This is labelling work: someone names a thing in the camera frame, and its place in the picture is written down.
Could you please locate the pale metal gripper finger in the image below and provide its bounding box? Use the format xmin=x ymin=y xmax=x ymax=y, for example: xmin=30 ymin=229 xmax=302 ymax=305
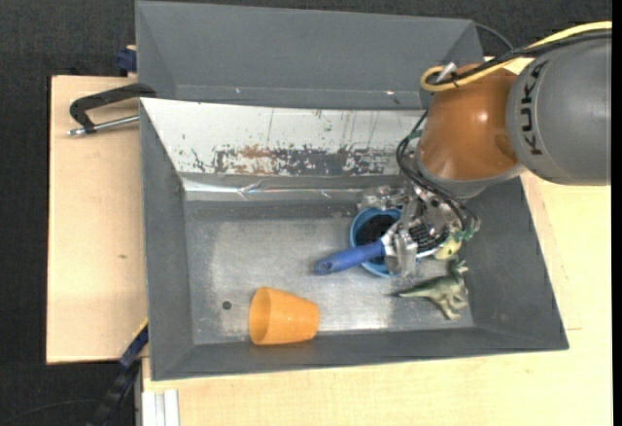
xmin=393 ymin=240 xmax=420 ymax=279
xmin=383 ymin=226 xmax=408 ymax=248

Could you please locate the yellow-green toy animal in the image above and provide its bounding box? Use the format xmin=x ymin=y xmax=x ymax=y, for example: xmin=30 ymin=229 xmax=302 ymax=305
xmin=433 ymin=231 xmax=467 ymax=263

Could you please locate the green toy dinosaur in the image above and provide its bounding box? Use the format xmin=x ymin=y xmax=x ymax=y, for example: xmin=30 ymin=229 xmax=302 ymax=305
xmin=397 ymin=260 xmax=470 ymax=321

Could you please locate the grey metal bin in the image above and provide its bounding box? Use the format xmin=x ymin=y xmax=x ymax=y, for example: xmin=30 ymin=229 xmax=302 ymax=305
xmin=133 ymin=0 xmax=570 ymax=382

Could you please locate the orange plastic cup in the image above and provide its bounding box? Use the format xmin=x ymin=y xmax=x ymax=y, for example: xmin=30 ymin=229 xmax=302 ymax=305
xmin=248 ymin=286 xmax=321 ymax=347

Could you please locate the blue-handled tool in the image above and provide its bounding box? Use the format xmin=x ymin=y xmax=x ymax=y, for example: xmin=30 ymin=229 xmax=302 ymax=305
xmin=313 ymin=238 xmax=392 ymax=276

